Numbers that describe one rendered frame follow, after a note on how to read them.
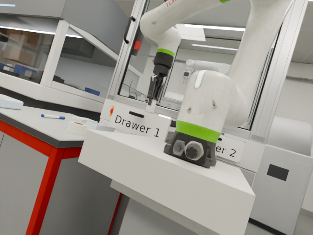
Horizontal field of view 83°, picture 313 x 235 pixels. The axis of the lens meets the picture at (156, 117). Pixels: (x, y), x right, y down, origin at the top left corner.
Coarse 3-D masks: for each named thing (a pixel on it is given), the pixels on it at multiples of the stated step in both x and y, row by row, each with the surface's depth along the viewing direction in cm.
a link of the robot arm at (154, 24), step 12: (168, 0) 68; (180, 0) 64; (192, 0) 61; (204, 0) 59; (216, 0) 58; (156, 12) 71; (168, 12) 68; (180, 12) 66; (192, 12) 65; (144, 24) 75; (156, 24) 73; (168, 24) 72; (156, 36) 79
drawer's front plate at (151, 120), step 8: (120, 104) 84; (120, 112) 84; (128, 112) 82; (136, 112) 80; (144, 112) 79; (112, 120) 85; (128, 120) 81; (136, 120) 80; (144, 120) 78; (152, 120) 77; (160, 120) 76; (168, 120) 74; (120, 128) 83; (128, 128) 81; (152, 128) 77; (160, 128) 75; (168, 128) 74; (152, 136) 76; (160, 136) 75
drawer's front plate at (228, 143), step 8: (224, 136) 93; (216, 144) 94; (224, 144) 93; (232, 144) 92; (240, 144) 90; (216, 152) 94; (224, 152) 92; (232, 152) 91; (240, 152) 90; (232, 160) 91
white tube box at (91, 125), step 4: (88, 124) 90; (92, 124) 88; (96, 124) 90; (100, 124) 94; (88, 128) 89; (92, 128) 88; (96, 128) 87; (100, 128) 89; (104, 128) 91; (108, 128) 93; (112, 128) 96
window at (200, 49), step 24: (240, 0) 102; (192, 24) 111; (216, 24) 105; (240, 24) 100; (144, 48) 122; (192, 48) 109; (216, 48) 104; (144, 72) 119; (168, 72) 113; (192, 72) 107; (264, 72) 93; (144, 96) 117; (168, 96) 111
